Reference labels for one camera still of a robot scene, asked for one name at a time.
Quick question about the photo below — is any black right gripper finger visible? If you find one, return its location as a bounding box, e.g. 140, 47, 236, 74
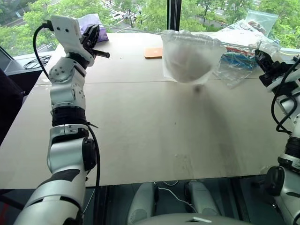
263, 52, 275, 72
255, 48, 268, 71

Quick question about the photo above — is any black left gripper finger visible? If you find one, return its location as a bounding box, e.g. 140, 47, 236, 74
90, 24, 101, 43
92, 48, 111, 59

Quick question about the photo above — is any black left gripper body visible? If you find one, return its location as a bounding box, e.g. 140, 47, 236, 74
81, 25, 99, 57

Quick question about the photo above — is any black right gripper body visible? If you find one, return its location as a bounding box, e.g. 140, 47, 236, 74
259, 60, 288, 88

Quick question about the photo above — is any translucent white drawstring bag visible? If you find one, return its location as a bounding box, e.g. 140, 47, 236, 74
100, 22, 258, 83

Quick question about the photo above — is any purple plastic bag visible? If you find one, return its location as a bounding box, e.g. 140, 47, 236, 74
77, 13, 109, 43

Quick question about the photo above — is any clear bag with colourful items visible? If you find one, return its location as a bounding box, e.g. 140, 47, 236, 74
212, 44, 261, 90

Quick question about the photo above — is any clear bag with printed packs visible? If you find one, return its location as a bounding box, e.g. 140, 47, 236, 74
210, 20, 269, 47

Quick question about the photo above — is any clear zip bag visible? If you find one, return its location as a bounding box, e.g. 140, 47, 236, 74
245, 9, 279, 38

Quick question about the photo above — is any orange flat pad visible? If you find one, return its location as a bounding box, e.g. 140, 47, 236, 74
144, 46, 164, 59

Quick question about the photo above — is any grey side ledge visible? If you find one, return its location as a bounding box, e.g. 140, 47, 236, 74
0, 45, 57, 83

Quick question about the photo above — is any grey rounded robot leg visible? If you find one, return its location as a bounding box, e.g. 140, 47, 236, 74
127, 182, 157, 223
187, 180, 221, 216

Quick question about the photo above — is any grey robot torso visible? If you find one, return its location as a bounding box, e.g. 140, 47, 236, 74
131, 212, 237, 225

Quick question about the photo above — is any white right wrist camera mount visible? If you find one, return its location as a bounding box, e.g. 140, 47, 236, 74
266, 70, 300, 98

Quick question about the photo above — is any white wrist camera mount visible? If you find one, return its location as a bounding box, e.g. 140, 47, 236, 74
266, 70, 300, 98
48, 15, 96, 68

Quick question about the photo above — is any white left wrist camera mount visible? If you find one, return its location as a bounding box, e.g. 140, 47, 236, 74
48, 15, 96, 68

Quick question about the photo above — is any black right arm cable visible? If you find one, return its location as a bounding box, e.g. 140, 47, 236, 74
271, 56, 300, 135

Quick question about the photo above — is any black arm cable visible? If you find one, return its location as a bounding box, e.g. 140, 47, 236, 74
32, 20, 101, 188
271, 56, 300, 135

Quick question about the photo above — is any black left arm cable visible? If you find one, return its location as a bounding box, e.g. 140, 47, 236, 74
32, 20, 101, 188

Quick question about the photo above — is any coiled black cable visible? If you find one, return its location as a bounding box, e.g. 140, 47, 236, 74
23, 55, 52, 70

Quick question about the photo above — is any dark window frame post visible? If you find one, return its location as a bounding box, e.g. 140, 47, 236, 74
166, 0, 181, 32

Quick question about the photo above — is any thin white cable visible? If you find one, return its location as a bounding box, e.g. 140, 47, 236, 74
153, 180, 202, 214

